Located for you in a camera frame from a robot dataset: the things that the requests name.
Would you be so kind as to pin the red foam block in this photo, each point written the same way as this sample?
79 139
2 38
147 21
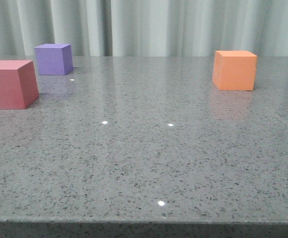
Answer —
18 85

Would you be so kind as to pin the orange foam block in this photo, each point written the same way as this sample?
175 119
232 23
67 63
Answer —
234 70

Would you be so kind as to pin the purple foam block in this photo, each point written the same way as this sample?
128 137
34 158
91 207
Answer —
54 59

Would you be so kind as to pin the grey-green pleated curtain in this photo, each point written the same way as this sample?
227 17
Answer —
154 28

